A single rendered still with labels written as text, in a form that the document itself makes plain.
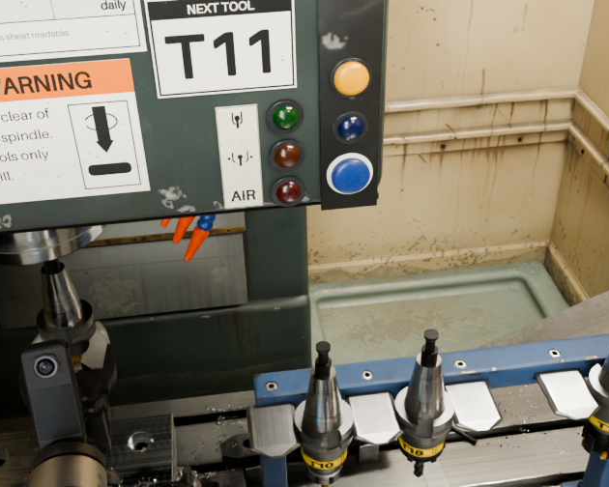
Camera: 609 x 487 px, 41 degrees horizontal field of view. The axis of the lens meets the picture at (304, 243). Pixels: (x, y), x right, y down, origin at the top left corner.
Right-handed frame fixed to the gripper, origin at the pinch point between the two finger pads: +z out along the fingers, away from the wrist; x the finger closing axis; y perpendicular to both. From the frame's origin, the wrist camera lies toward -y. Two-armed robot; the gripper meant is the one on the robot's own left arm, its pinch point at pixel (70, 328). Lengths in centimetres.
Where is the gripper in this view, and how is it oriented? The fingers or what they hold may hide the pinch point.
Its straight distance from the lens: 99.5
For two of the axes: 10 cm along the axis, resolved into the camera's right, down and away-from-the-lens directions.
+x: 9.8, -1.4, 1.6
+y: 0.2, 8.1, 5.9
